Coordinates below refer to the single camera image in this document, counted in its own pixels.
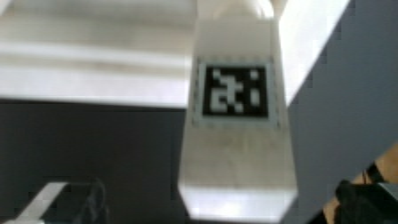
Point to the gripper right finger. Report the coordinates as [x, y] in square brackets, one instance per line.
[369, 201]

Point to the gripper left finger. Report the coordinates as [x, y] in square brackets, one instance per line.
[71, 203]

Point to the white table leg with tag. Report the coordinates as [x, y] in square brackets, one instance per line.
[238, 180]

